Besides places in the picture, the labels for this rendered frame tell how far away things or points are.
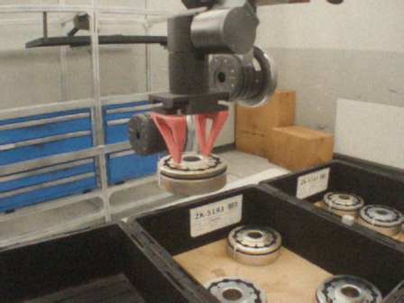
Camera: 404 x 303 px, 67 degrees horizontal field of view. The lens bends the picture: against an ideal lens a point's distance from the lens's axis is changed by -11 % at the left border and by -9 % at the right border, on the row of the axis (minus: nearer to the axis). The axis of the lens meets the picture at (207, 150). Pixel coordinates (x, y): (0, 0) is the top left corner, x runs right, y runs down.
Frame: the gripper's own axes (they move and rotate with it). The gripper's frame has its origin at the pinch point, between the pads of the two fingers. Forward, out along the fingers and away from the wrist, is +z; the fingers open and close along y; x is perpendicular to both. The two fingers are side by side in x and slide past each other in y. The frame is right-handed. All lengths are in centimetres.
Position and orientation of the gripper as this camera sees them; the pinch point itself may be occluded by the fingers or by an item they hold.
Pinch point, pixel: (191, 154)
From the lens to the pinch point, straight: 50.0
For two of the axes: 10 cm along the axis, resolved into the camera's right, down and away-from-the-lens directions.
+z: 0.2, 9.6, 2.9
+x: -5.8, -2.2, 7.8
